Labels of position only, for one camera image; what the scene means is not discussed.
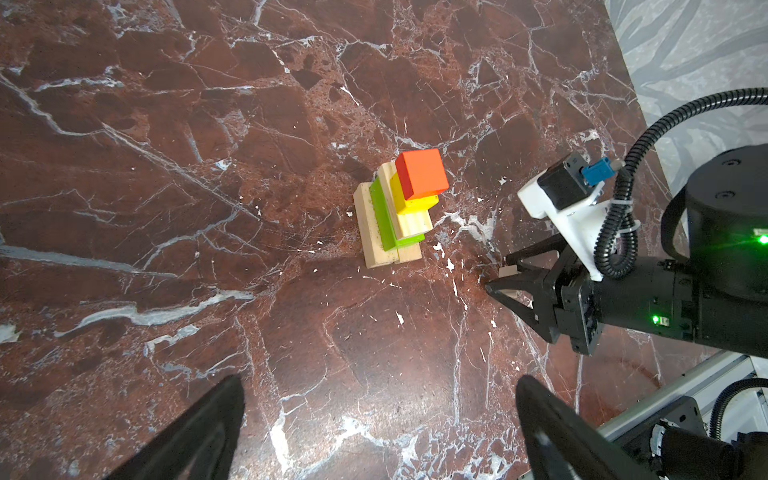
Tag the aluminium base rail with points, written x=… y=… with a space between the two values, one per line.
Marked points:
x=729 y=388

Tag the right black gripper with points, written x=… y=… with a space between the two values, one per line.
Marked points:
x=658 y=297

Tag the grooved wood block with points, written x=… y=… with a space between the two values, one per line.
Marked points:
x=407 y=225

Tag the yellow dice cube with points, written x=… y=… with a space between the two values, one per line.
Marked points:
x=405 y=207

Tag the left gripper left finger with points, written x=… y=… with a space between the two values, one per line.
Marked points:
x=200 y=444

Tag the small wood cube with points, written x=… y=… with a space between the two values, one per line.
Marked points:
x=507 y=271

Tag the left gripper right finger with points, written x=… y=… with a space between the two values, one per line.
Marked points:
x=561 y=445

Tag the green block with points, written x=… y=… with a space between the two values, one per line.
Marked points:
x=385 y=225

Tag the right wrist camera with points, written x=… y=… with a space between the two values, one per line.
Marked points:
x=567 y=193

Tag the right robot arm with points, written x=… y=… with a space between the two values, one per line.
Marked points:
x=710 y=289

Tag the red cube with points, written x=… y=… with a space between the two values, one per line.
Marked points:
x=421 y=174

